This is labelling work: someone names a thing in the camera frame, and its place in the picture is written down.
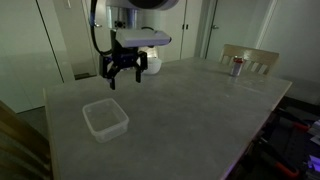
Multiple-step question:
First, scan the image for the white box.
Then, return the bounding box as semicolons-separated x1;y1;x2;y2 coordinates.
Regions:
308;119;320;146

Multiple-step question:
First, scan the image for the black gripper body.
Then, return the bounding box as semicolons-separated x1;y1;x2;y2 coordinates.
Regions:
111;40;140;71

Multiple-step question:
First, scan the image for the white closet door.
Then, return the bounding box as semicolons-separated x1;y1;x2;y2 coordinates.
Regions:
180;0;204;60
159;6;187;63

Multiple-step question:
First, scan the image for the white ceramic bowl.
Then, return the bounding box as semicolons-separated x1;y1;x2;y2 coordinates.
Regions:
145;57;163;76

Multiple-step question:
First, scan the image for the white room door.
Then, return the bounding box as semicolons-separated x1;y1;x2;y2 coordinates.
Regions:
81;0;143;76
205;0;264;63

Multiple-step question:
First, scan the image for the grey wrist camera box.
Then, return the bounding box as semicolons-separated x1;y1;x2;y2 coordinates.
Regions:
114;29;173;48

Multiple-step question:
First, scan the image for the clear plastic food container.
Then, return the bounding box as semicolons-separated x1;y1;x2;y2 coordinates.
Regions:
82;98;130;144

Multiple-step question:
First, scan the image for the black clamp with orange handle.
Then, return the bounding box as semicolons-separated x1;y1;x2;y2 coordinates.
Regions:
256;136;301;179
278;108;311;133

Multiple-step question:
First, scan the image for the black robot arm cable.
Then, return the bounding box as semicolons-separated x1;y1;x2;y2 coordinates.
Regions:
89;0;116;57

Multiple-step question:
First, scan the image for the red and white soda can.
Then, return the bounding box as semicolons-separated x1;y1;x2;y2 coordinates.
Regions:
230;55;246;78

